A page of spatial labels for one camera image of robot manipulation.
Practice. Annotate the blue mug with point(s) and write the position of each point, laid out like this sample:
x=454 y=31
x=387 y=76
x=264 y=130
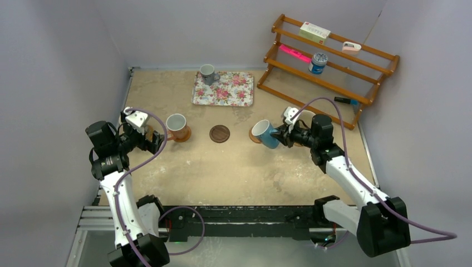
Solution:
x=262 y=131

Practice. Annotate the pink highlighter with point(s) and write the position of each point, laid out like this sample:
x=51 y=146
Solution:
x=295 y=53

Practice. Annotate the floral tray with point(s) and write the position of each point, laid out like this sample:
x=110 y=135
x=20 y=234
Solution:
x=233 y=89

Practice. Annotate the light wooden coaster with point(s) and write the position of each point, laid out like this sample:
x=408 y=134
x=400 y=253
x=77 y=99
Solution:
x=185 y=138

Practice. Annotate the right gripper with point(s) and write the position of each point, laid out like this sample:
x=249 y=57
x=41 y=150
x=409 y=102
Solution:
x=284 y=137

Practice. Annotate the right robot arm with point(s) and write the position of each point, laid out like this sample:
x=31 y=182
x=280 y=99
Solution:
x=354 y=184

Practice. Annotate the tall beige mug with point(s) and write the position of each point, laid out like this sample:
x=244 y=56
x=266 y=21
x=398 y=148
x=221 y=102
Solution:
x=306 y=117

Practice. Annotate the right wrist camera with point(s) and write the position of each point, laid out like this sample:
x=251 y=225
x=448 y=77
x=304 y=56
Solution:
x=290 y=116

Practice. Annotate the pink mug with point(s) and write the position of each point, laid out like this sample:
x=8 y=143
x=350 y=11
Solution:
x=176 y=126

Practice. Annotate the orange coaster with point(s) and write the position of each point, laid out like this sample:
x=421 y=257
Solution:
x=253 y=138

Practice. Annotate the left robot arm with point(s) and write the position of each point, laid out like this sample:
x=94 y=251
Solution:
x=118 y=184

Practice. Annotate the pink white tape dispenser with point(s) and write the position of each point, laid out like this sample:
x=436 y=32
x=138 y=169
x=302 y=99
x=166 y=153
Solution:
x=351 y=48

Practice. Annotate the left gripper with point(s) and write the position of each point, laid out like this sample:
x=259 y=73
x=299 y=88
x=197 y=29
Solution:
x=146 y=144

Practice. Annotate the black aluminium base frame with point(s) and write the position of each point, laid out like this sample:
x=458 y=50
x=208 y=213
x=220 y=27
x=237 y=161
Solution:
x=232 y=236

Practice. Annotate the black blue marker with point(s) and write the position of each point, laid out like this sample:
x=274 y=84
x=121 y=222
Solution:
x=346 y=100

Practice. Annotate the dark wooden coaster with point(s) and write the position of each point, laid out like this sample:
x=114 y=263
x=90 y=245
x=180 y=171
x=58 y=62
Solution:
x=219 y=133

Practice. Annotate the white green box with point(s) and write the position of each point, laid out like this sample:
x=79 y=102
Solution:
x=314 y=33

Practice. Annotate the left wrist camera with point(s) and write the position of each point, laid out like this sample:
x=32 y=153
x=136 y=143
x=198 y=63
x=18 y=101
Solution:
x=136 y=119

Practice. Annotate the blue white jar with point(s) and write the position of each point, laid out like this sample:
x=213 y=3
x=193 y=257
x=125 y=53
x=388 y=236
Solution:
x=318 y=62

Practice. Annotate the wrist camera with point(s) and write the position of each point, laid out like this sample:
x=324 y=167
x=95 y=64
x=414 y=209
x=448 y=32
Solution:
x=290 y=116
x=136 y=119

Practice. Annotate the small grey mug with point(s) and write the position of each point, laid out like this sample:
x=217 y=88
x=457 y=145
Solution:
x=209 y=75

